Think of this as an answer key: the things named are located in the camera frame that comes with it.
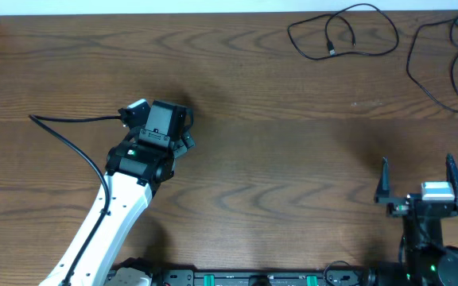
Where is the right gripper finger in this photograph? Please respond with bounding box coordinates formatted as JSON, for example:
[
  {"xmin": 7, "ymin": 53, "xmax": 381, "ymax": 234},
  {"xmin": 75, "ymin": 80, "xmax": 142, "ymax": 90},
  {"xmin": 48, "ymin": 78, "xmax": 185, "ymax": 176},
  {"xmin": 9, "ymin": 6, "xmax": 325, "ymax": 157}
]
[
  {"xmin": 445, "ymin": 153, "xmax": 458, "ymax": 205},
  {"xmin": 374, "ymin": 157, "xmax": 390, "ymax": 203}
]

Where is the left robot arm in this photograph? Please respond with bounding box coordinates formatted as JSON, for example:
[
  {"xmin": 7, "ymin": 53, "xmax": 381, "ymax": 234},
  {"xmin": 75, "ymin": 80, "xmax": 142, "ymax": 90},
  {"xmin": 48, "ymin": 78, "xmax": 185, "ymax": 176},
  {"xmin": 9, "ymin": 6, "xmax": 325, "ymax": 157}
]
[{"xmin": 31, "ymin": 99, "xmax": 195, "ymax": 286}]

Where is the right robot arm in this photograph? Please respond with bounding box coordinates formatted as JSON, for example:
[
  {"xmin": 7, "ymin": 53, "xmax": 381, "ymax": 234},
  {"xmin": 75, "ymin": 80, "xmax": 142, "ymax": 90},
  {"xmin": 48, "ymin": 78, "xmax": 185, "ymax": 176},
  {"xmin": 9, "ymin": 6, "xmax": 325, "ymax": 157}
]
[{"xmin": 364, "ymin": 154, "xmax": 458, "ymax": 285}]

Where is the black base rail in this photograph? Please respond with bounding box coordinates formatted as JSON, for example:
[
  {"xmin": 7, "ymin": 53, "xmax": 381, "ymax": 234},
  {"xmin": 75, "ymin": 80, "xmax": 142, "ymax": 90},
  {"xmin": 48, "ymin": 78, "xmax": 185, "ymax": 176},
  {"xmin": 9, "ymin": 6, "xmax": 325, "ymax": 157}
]
[{"xmin": 151, "ymin": 267, "xmax": 377, "ymax": 286}]

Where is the left camera black cable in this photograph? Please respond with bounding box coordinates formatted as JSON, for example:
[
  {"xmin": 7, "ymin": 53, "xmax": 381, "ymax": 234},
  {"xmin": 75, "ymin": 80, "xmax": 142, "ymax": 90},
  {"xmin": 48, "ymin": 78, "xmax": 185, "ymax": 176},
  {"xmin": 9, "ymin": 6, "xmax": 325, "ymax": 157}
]
[{"xmin": 28, "ymin": 113, "xmax": 134, "ymax": 286}]

